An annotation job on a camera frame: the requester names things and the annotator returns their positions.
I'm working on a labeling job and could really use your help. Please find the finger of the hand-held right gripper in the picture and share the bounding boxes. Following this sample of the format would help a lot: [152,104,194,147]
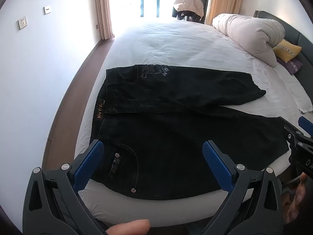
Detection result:
[298,116,313,137]
[278,116,305,150]

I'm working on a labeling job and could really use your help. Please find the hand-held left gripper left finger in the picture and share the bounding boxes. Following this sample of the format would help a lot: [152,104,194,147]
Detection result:
[22,139,116,235]

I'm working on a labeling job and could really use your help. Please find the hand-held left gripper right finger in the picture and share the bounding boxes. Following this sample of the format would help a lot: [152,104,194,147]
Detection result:
[202,140,285,235]

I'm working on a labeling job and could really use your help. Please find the black pants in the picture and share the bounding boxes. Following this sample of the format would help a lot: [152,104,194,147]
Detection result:
[90,64,290,200]

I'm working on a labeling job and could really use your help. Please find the person's right hand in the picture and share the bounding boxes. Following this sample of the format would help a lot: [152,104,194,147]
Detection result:
[286,172,313,224]

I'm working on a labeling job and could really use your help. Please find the person's left hand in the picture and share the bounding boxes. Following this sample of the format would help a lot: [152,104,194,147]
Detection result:
[106,219,150,235]

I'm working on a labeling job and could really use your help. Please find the white pillow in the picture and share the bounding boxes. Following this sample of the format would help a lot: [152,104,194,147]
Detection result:
[274,66,313,114]

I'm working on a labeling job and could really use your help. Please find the purple pillow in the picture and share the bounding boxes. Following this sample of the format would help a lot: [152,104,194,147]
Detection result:
[277,58,304,76]

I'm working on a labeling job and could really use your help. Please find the yellow pillow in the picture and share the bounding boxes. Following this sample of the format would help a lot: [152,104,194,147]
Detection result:
[273,39,302,63]

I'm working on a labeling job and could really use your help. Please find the dark grey headboard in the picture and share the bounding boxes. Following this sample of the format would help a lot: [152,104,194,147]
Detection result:
[254,10,313,84]

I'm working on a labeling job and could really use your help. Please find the rolled white duvet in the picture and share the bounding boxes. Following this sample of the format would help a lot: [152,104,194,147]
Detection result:
[211,13,286,68]

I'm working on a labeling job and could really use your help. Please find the bed with white sheet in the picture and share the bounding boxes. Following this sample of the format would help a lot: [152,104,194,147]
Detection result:
[41,20,313,228]

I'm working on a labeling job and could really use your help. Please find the dark chair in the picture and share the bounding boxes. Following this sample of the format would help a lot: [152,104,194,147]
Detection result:
[172,6,201,23]

